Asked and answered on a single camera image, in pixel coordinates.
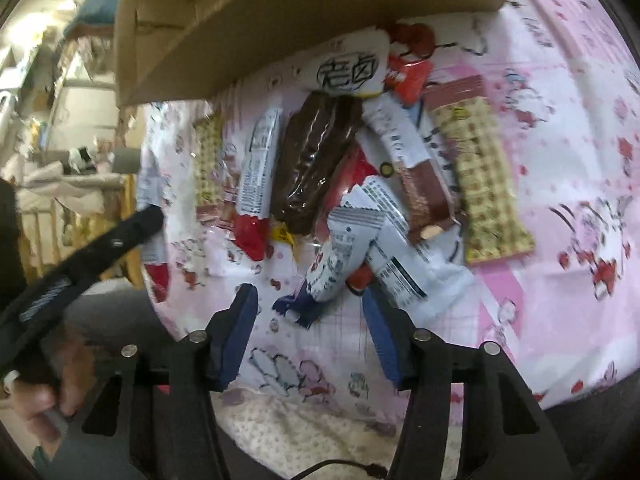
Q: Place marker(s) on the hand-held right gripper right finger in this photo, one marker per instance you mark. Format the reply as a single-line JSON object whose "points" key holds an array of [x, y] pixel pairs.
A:
{"points": [[382, 340]]}

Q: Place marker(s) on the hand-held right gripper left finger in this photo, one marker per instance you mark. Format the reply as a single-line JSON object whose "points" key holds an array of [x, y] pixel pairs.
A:
{"points": [[236, 340]]}

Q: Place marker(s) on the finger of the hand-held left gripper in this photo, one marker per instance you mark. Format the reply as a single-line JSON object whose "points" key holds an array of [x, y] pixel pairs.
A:
{"points": [[131, 232]]}

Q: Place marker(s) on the white and red snack packet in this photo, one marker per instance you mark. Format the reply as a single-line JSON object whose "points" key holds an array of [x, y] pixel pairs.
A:
{"points": [[152, 240]]}

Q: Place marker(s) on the white snack packet black text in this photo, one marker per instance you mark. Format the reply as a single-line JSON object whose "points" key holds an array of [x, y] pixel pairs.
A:
{"points": [[405, 275]]}

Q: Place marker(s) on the white and blue snack packet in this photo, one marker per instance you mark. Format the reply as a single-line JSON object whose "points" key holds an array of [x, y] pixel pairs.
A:
{"points": [[340, 250]]}

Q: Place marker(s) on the yellow patterned snack bar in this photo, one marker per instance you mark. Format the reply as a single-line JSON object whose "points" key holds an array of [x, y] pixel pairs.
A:
{"points": [[210, 165], [480, 170]]}

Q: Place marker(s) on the red-capped white bottle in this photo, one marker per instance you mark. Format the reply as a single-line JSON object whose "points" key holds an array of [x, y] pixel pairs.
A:
{"points": [[257, 170]]}

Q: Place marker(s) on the white and brown snack packet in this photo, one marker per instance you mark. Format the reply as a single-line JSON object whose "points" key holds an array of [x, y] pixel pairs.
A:
{"points": [[420, 185]]}

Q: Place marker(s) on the large red snack packet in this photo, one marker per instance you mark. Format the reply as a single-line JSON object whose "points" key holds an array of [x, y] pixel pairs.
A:
{"points": [[357, 167]]}

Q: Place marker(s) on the dark braised snack vacuum pack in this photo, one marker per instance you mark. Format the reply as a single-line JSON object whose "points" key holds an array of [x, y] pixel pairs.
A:
{"points": [[310, 160]]}

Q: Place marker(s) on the small red snack packet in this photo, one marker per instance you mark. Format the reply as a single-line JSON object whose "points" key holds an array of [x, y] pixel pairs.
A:
{"points": [[407, 77]]}

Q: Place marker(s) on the brown cardboard box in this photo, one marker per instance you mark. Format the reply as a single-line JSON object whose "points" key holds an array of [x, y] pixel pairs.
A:
{"points": [[300, 10]]}

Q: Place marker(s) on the person's left hand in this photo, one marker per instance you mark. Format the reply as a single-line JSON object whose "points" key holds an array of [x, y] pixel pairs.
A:
{"points": [[30, 405]]}

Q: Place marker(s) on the dark grey cloth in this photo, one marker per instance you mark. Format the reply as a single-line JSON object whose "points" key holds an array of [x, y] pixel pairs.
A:
{"points": [[120, 310]]}

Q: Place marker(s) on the white dotted cloth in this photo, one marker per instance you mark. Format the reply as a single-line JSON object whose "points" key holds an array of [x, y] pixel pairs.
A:
{"points": [[300, 430]]}

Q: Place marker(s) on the cluttered storage shelf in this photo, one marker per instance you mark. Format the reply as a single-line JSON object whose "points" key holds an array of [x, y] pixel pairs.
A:
{"points": [[65, 95]]}

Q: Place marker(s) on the pink printed blanket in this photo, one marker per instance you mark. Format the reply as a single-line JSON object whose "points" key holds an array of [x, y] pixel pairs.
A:
{"points": [[550, 160]]}

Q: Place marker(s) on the wooden rail frame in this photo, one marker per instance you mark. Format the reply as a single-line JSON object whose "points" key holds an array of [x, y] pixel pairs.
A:
{"points": [[55, 230]]}

